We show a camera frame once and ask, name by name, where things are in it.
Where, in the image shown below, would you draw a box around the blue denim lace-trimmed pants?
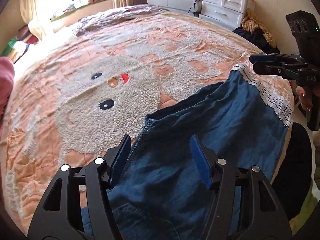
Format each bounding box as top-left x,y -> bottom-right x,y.
108,64 -> 292,239

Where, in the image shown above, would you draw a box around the right hand, red nails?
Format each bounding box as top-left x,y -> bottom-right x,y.
295,82 -> 320,112

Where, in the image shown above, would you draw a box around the pile of clothes on chair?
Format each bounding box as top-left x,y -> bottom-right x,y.
233,9 -> 280,54

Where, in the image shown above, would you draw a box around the white drawer cabinet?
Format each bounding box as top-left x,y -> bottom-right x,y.
199,0 -> 255,31

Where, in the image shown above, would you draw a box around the orange plush bear bedspread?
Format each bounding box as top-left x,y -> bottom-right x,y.
0,4 -> 296,234

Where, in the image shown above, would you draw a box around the white low tv bench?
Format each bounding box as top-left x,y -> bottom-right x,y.
147,0 -> 202,17

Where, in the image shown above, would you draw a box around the black trouser leg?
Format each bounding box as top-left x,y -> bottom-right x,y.
272,122 -> 312,220

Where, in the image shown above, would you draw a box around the green jacket sleeve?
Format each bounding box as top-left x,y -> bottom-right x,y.
289,187 -> 318,235

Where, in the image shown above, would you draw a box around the pink crumpled blanket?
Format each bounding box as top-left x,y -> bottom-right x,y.
0,56 -> 16,120

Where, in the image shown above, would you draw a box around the clothes pile beside bed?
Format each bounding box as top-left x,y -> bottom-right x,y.
1,25 -> 39,63

